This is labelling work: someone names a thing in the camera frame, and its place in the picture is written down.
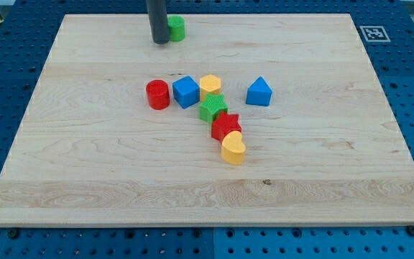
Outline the light wooden board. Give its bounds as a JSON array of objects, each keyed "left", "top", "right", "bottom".
[{"left": 0, "top": 14, "right": 414, "bottom": 228}]

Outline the red star block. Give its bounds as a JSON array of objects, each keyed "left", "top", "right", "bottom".
[{"left": 211, "top": 112, "right": 242, "bottom": 142}]

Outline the green star block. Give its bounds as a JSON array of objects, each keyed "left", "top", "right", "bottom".
[{"left": 199, "top": 94, "right": 229, "bottom": 124}]

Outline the yellow heart block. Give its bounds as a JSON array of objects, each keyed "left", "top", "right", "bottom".
[{"left": 221, "top": 131, "right": 247, "bottom": 165}]

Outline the blue cube block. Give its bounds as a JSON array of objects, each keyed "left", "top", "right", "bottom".
[{"left": 172, "top": 76, "right": 200, "bottom": 109}]

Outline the yellow hexagon block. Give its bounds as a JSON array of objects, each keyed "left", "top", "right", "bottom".
[{"left": 199, "top": 74, "right": 221, "bottom": 101}]

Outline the red cylinder block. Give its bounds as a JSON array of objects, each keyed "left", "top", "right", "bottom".
[{"left": 146, "top": 79, "right": 170, "bottom": 110}]

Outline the blue triangle block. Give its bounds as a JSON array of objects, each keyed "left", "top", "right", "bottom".
[{"left": 246, "top": 76, "right": 272, "bottom": 106}]

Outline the green cylinder block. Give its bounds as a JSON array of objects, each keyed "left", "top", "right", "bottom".
[{"left": 167, "top": 15, "right": 185, "bottom": 42}]

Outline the white fiducial marker tag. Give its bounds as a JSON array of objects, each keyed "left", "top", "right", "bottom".
[{"left": 359, "top": 25, "right": 390, "bottom": 42}]

